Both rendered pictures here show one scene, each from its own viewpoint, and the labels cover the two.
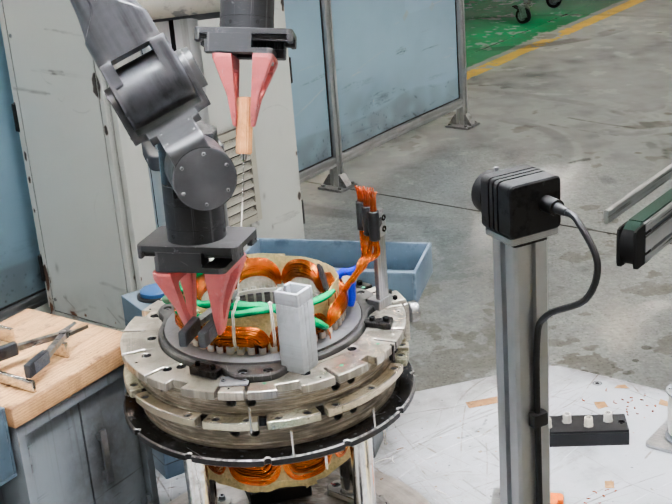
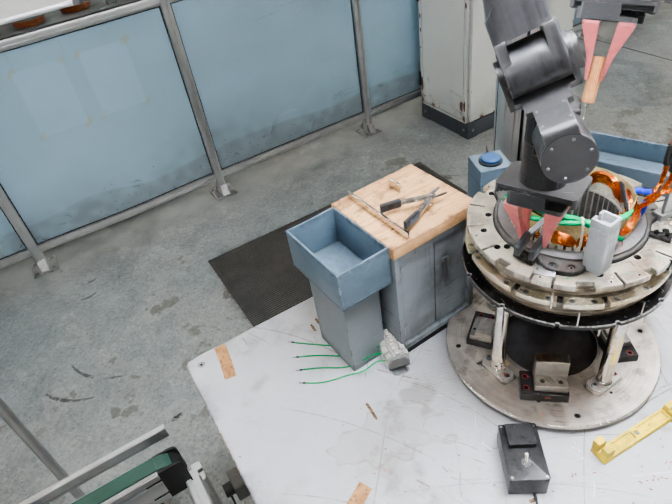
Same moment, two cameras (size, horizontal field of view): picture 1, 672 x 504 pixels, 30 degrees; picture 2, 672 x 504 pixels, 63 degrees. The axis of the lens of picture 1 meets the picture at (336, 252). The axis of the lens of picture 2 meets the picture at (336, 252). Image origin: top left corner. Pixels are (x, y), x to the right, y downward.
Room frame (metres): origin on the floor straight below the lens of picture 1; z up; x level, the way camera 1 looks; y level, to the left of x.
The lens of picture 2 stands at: (0.51, 0.13, 1.67)
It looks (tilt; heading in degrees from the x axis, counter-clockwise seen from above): 40 degrees down; 26
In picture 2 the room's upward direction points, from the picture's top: 10 degrees counter-clockwise
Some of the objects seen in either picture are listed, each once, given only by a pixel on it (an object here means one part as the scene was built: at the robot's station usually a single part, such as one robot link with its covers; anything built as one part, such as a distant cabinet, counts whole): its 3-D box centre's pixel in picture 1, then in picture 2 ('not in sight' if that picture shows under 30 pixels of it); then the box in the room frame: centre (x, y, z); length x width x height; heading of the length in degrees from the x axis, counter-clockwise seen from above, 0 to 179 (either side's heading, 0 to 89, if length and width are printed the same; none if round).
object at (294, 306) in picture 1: (298, 327); (602, 243); (1.17, 0.04, 1.14); 0.03 x 0.03 x 0.09; 58
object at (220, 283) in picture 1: (204, 287); (539, 214); (1.13, 0.13, 1.21); 0.07 x 0.07 x 0.09; 74
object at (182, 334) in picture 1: (189, 331); (522, 243); (1.11, 0.15, 1.17); 0.04 x 0.01 x 0.02; 164
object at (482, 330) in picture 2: not in sight; (483, 327); (1.26, 0.21, 0.83); 0.05 x 0.04 x 0.02; 176
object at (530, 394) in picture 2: not in sight; (543, 386); (1.16, 0.09, 0.81); 0.08 x 0.05 x 0.02; 100
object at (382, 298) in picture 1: (377, 258); (671, 185); (1.31, -0.05, 1.15); 0.03 x 0.02 x 0.12; 140
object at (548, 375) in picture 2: not in sight; (551, 373); (1.16, 0.08, 0.85); 0.06 x 0.04 x 0.05; 100
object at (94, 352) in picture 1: (22, 363); (403, 207); (1.32, 0.37, 1.05); 0.20 x 0.19 x 0.02; 144
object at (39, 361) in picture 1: (36, 363); (411, 219); (1.24, 0.34, 1.09); 0.04 x 0.01 x 0.02; 159
